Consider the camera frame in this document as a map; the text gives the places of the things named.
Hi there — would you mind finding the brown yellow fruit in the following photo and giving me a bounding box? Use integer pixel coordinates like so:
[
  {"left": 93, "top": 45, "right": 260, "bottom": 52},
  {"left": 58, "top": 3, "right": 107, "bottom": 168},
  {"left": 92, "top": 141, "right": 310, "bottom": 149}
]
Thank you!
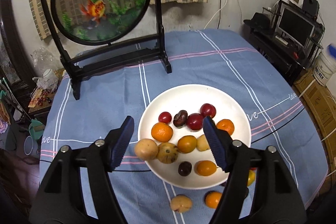
[{"left": 197, "top": 134, "right": 210, "bottom": 152}]

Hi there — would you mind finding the small orange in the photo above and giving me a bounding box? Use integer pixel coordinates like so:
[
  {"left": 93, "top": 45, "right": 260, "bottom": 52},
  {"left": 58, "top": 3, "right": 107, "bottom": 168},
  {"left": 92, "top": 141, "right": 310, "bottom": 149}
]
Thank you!
[{"left": 216, "top": 119, "right": 235, "bottom": 135}]

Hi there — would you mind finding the pale yellow spotted fruit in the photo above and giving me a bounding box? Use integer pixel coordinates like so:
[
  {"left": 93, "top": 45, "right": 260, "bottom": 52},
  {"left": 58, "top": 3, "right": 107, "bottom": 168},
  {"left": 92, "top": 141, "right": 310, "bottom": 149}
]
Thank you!
[{"left": 134, "top": 139, "right": 158, "bottom": 161}]

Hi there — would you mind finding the yellow orange fruit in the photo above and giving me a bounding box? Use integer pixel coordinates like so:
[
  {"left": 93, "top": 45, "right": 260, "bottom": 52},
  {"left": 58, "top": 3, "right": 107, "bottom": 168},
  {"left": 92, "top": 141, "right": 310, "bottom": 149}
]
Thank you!
[{"left": 177, "top": 135, "right": 197, "bottom": 153}]

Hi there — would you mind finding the dark red plum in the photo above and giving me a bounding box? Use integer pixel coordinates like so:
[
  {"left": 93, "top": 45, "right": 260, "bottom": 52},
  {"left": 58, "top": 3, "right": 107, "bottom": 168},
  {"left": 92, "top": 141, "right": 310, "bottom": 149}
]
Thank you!
[{"left": 178, "top": 161, "right": 193, "bottom": 177}]

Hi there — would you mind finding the yellow green tomato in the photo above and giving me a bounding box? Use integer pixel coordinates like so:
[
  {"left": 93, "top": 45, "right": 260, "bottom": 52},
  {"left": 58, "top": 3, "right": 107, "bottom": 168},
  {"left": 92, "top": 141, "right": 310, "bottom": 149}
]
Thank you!
[{"left": 247, "top": 170, "right": 256, "bottom": 186}]

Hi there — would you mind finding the dark purple wrinkled fruit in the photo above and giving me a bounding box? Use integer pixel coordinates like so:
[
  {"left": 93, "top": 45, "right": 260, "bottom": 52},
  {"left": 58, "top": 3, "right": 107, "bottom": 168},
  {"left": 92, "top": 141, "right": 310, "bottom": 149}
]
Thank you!
[{"left": 173, "top": 110, "right": 188, "bottom": 128}]

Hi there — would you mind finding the small red tomato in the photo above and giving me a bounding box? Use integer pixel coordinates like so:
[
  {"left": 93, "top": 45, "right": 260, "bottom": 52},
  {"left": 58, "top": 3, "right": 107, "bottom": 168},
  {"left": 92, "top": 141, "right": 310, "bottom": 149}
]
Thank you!
[{"left": 158, "top": 111, "right": 172, "bottom": 124}]

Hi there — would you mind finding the large orange mandarin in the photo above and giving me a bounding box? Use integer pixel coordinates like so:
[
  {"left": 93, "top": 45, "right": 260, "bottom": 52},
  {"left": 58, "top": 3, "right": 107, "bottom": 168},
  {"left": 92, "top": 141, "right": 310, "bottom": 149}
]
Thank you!
[{"left": 205, "top": 191, "right": 222, "bottom": 209}]

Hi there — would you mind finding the white bucket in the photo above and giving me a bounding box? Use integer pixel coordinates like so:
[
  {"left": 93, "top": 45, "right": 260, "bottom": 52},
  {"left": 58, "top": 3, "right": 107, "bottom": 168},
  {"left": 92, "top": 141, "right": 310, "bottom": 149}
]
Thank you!
[{"left": 313, "top": 52, "right": 336, "bottom": 86}]

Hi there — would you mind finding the computer monitor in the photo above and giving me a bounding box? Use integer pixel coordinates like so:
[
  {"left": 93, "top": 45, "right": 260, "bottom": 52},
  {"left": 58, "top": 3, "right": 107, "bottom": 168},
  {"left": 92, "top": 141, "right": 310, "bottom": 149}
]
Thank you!
[{"left": 277, "top": 7, "right": 315, "bottom": 47}]

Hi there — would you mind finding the black speaker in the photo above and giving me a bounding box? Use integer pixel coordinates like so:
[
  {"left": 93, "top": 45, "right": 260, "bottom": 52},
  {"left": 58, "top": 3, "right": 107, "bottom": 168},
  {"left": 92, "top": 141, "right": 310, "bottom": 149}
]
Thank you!
[{"left": 302, "top": 0, "right": 319, "bottom": 17}]

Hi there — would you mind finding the white round plate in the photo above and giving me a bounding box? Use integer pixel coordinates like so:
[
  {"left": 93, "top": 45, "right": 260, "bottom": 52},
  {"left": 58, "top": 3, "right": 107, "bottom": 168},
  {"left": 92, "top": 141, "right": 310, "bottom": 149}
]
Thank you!
[{"left": 137, "top": 84, "right": 252, "bottom": 190}]

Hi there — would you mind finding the cardboard box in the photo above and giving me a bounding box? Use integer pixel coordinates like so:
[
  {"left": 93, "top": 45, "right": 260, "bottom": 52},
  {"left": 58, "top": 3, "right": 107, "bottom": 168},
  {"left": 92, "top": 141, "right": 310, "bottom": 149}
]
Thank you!
[{"left": 292, "top": 69, "right": 336, "bottom": 159}]

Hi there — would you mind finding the black hat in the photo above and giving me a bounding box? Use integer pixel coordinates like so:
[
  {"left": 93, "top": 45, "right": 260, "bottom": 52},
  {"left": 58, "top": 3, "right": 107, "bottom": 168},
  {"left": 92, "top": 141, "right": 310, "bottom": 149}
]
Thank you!
[{"left": 243, "top": 12, "right": 270, "bottom": 30}]

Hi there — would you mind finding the blue striped tablecloth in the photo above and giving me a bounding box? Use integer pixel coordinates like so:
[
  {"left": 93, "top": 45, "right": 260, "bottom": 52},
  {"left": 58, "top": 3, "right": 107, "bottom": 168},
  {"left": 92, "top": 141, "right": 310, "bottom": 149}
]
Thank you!
[{"left": 39, "top": 30, "right": 328, "bottom": 223}]

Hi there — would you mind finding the goldfish screen on black stand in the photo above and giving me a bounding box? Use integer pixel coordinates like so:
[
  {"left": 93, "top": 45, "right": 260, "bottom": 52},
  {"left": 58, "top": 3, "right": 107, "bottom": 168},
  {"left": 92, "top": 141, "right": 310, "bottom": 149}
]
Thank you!
[{"left": 41, "top": 0, "right": 172, "bottom": 100}]

